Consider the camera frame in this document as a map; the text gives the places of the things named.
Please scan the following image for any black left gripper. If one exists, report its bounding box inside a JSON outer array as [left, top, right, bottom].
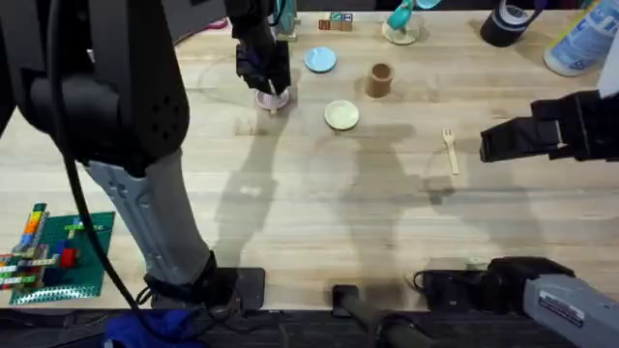
[[235, 39, 293, 100]]

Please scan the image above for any wooden utensil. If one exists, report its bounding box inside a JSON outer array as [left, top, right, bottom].
[[268, 80, 280, 116]]

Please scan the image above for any pink plate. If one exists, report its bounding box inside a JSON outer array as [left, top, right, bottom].
[[254, 86, 291, 111]]

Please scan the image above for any blue plate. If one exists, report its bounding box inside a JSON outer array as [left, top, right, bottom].
[[304, 45, 338, 74]]

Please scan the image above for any cream plate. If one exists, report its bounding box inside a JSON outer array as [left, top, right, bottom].
[[323, 99, 361, 131]]

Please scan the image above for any brown cup container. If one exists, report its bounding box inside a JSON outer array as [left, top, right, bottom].
[[365, 62, 396, 100]]

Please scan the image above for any wooden fork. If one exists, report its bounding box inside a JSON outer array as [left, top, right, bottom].
[[441, 128, 460, 176]]

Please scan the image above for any teal object on pale base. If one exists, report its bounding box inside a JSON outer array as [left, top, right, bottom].
[[273, 0, 302, 42]]

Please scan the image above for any small toy blocks row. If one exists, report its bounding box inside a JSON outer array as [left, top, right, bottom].
[[317, 12, 355, 33]]

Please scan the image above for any black tape roll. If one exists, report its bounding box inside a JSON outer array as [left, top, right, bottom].
[[479, 0, 546, 48]]

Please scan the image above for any white and blue bottle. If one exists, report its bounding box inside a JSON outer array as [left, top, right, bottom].
[[543, 0, 616, 78]]

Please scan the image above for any teal figure on cream disc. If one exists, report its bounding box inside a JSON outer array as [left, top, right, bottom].
[[380, 0, 442, 46]]

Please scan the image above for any black stand pole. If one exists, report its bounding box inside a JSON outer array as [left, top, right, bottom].
[[331, 283, 439, 348]]

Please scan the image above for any blue cloth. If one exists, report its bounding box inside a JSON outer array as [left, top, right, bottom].
[[103, 308, 210, 348]]

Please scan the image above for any green board with toy blocks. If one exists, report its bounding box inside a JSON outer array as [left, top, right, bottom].
[[0, 201, 117, 306]]

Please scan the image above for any black cable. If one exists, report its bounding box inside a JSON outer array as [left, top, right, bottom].
[[46, 0, 142, 310]]

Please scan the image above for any black rail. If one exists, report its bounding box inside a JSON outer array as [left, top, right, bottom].
[[0, 307, 619, 348]]

